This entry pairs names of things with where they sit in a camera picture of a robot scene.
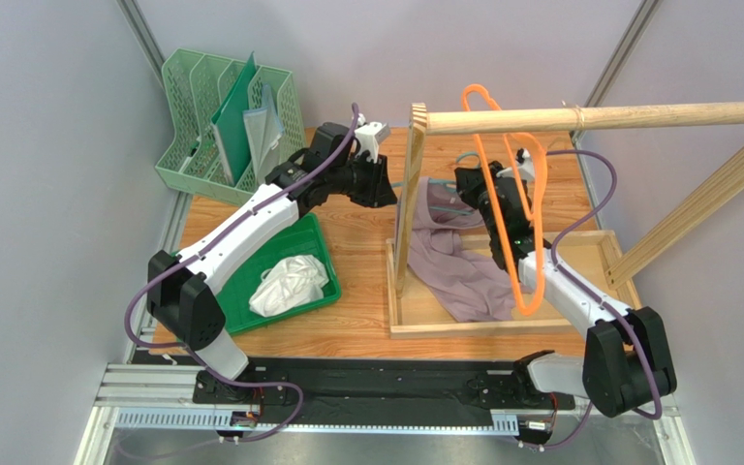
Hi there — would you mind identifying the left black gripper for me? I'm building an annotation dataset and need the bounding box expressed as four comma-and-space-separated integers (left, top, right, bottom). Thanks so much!
328, 150, 399, 209

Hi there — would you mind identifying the orange velvet hanger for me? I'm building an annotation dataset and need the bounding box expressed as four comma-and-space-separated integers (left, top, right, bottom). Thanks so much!
460, 83, 585, 318

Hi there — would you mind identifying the mauve tank top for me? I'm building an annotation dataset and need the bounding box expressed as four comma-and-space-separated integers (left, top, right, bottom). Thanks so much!
408, 176, 516, 323

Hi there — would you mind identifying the white tank top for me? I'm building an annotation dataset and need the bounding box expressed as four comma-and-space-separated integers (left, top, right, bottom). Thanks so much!
248, 255, 329, 318

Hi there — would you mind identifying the teal hanger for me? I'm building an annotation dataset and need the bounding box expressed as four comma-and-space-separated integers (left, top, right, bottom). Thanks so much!
391, 151, 477, 216

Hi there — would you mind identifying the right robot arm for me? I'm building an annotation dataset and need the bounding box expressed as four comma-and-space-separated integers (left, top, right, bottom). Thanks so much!
454, 162, 677, 418

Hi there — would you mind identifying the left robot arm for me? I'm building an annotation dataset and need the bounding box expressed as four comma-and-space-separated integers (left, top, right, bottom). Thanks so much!
142, 122, 397, 380

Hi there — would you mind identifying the wooden clothes rack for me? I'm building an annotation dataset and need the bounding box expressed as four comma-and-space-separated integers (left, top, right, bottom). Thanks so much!
387, 102, 744, 339

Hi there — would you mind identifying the green plastic tray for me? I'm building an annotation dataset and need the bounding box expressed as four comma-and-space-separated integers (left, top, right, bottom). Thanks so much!
214, 213, 342, 335

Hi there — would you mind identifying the grey mesh pouch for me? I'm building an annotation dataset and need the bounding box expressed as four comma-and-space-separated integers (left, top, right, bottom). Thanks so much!
243, 83, 285, 188

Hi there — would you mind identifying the light green file organizer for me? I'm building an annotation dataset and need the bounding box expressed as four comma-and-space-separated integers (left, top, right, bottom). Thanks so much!
155, 48, 306, 205

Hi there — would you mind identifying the dark green folder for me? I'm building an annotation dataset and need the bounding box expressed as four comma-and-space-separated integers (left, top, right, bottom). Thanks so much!
211, 53, 258, 186

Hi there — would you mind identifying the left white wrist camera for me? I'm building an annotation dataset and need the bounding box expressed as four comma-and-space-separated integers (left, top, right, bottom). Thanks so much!
355, 113, 391, 163

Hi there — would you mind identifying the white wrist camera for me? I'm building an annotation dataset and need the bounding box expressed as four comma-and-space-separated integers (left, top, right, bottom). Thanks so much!
355, 113, 391, 163
496, 148, 536, 181

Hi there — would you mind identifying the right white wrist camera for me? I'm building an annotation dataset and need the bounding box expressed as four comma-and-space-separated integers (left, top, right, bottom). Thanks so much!
496, 148, 536, 181

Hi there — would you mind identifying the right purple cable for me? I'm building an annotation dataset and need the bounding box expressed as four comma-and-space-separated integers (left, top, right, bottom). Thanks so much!
514, 149, 664, 450

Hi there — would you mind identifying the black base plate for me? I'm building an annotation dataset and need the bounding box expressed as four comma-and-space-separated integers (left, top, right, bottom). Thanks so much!
192, 357, 563, 426

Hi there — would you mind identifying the aluminium frame rail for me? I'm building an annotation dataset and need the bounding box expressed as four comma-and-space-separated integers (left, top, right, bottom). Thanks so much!
74, 361, 696, 465

